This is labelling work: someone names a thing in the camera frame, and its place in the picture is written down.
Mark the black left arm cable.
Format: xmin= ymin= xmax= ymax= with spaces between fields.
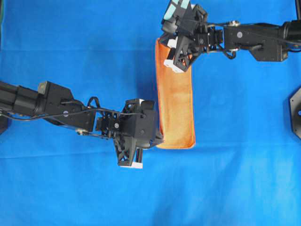
xmin=4 ymin=96 xmax=144 ymax=122

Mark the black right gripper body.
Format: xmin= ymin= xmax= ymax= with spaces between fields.
xmin=161 ymin=0 xmax=223 ymax=73

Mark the blue table cloth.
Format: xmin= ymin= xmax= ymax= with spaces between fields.
xmin=0 ymin=0 xmax=301 ymax=226

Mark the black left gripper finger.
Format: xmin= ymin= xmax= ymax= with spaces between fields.
xmin=154 ymin=131 xmax=164 ymax=146

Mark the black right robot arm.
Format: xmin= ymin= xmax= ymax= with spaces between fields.
xmin=159 ymin=0 xmax=301 ymax=73

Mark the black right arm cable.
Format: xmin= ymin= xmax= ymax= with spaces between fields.
xmin=249 ymin=35 xmax=301 ymax=51

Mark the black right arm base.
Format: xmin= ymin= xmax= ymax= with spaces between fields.
xmin=289 ymin=87 xmax=301 ymax=139

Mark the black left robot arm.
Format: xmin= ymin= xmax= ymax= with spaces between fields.
xmin=0 ymin=81 xmax=164 ymax=169

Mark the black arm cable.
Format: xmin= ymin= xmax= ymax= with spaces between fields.
xmin=249 ymin=35 xmax=301 ymax=51
xmin=4 ymin=96 xmax=144 ymax=122

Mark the orange towel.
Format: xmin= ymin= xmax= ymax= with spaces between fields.
xmin=155 ymin=40 xmax=196 ymax=149

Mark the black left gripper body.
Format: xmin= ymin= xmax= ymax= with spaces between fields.
xmin=95 ymin=99 xmax=158 ymax=168

